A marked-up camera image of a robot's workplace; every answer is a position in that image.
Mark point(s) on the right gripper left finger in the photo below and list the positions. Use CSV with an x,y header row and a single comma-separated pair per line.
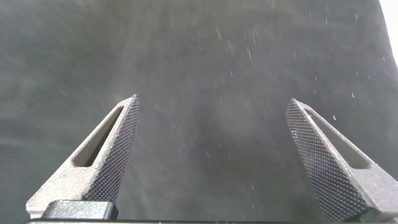
x,y
99,168

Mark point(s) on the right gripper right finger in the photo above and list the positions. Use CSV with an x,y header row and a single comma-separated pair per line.
x,y
335,174

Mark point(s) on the black tablecloth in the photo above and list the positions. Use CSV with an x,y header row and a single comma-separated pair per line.
x,y
217,77

